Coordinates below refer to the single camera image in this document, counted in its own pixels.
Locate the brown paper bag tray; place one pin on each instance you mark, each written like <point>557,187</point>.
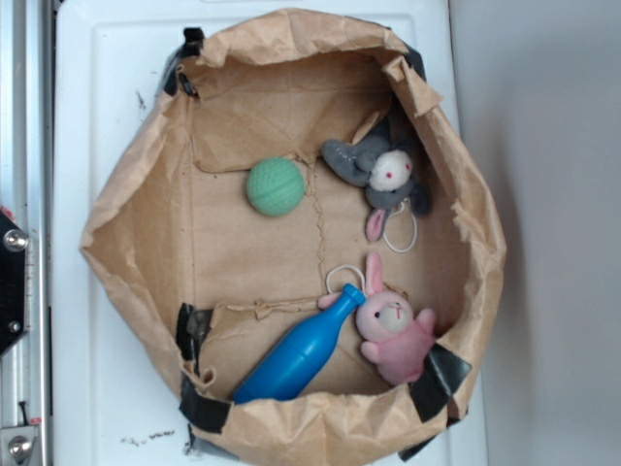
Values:
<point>208,284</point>

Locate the grey plush bunny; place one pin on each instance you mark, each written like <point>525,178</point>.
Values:
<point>384,168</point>

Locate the aluminium frame rail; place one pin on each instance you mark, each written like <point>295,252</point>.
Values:
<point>26,155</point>

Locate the green textured ball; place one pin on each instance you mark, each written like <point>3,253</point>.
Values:
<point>275,186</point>

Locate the blue plastic bottle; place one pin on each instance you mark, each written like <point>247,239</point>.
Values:
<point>300,354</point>

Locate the pink plush bunny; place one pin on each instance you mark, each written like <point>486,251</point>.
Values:
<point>395,339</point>

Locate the black metal bracket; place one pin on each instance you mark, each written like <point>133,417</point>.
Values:
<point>14,314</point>

